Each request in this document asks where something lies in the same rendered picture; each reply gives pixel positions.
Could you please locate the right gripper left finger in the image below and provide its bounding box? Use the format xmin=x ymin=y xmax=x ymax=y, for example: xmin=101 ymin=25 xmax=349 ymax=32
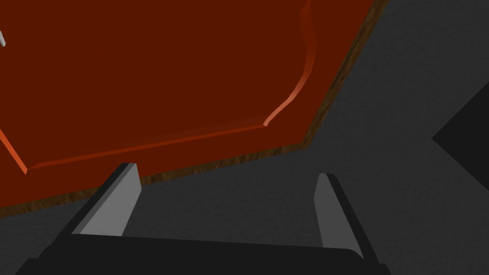
xmin=71 ymin=162 xmax=142 ymax=237

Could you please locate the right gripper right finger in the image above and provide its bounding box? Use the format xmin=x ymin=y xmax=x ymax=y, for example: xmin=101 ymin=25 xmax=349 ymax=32
xmin=313 ymin=173 xmax=379 ymax=264

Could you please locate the red panelled door leaf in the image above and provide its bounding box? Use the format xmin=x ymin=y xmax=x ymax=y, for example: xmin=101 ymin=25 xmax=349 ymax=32
xmin=0 ymin=0 xmax=390 ymax=219

